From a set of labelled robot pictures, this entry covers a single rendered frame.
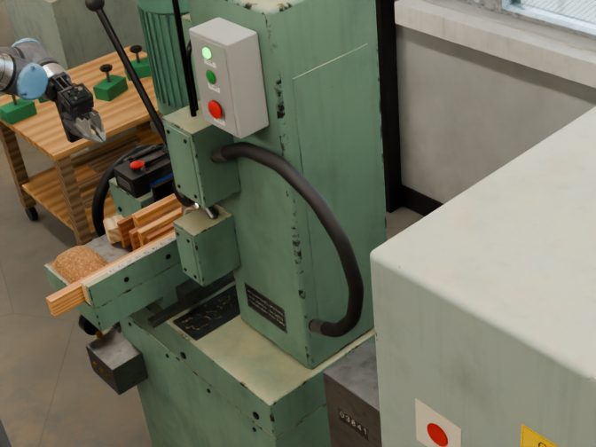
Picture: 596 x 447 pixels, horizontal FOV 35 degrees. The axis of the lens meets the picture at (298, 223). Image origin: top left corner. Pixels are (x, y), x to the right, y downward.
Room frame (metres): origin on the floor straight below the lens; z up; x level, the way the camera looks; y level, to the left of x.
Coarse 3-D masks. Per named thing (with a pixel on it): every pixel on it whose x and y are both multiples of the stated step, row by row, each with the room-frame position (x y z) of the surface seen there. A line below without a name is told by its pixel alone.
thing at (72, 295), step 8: (168, 232) 1.61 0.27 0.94; (112, 264) 1.52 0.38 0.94; (96, 272) 1.50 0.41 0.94; (80, 280) 1.48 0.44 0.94; (64, 288) 1.46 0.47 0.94; (72, 288) 1.46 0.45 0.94; (80, 288) 1.46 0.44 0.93; (48, 296) 1.44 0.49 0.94; (56, 296) 1.44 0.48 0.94; (64, 296) 1.44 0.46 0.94; (72, 296) 1.45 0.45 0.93; (80, 296) 1.46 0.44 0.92; (48, 304) 1.43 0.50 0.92; (56, 304) 1.43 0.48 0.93; (64, 304) 1.44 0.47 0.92; (72, 304) 1.45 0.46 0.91; (56, 312) 1.42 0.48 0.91; (64, 312) 1.43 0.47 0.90
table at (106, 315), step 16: (96, 240) 1.67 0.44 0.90; (112, 256) 1.60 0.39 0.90; (48, 272) 1.59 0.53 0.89; (160, 272) 1.53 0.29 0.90; (176, 272) 1.55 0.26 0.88; (144, 288) 1.50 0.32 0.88; (160, 288) 1.52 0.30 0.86; (80, 304) 1.49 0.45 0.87; (112, 304) 1.46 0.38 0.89; (128, 304) 1.48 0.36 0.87; (144, 304) 1.50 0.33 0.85; (96, 320) 1.44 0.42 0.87; (112, 320) 1.45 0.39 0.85
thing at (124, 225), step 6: (120, 222) 1.63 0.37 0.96; (126, 222) 1.64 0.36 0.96; (132, 222) 1.65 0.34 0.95; (120, 228) 1.63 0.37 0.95; (126, 228) 1.64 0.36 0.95; (132, 228) 1.64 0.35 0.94; (120, 234) 1.63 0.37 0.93; (126, 234) 1.63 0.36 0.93; (126, 240) 1.63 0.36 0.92; (126, 246) 1.63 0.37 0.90
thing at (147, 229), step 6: (180, 210) 1.66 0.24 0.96; (168, 216) 1.65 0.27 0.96; (174, 216) 1.65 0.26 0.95; (156, 222) 1.63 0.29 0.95; (162, 222) 1.63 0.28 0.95; (168, 222) 1.64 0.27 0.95; (144, 228) 1.61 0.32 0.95; (150, 228) 1.61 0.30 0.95; (156, 228) 1.62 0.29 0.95; (138, 234) 1.60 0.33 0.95; (144, 234) 1.60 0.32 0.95; (144, 240) 1.60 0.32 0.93
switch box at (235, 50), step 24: (216, 24) 1.37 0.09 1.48; (192, 48) 1.35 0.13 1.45; (216, 48) 1.30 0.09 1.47; (240, 48) 1.30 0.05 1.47; (216, 72) 1.31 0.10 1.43; (240, 72) 1.29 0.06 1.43; (216, 96) 1.32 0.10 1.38; (240, 96) 1.29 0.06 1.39; (264, 96) 1.32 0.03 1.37; (240, 120) 1.29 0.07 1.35; (264, 120) 1.31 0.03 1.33
